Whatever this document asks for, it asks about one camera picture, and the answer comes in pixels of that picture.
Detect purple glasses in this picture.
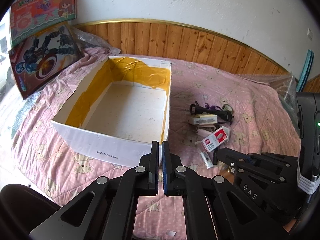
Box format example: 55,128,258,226
204,103,222,112

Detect white cardboard box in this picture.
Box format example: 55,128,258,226
51,55,173,168

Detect robot figure toy box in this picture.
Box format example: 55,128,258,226
8,22,84,100

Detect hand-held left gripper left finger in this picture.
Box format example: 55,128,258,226
29,141,160,240

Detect black glasses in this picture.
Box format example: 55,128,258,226
189,101,234,125

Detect small white cylinder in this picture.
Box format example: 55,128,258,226
200,151,214,170

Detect wooden wall panel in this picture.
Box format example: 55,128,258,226
72,19,320,93

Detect red and white staples box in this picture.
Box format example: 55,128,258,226
201,127,230,152

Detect pink bear print blanket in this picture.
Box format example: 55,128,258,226
11,46,300,240

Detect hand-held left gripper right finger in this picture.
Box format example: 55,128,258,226
162,141,288,240

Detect yellow tissue packet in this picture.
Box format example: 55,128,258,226
189,114,217,126

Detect clear bubble wrap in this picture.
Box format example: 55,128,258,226
240,71,300,120
71,26,120,55

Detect pink cartoon girl toy box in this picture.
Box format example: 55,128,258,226
9,0,77,48

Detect teal foam boards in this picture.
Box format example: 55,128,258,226
296,49,315,92

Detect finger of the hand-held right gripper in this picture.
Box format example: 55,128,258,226
250,152,299,178
215,147,288,183

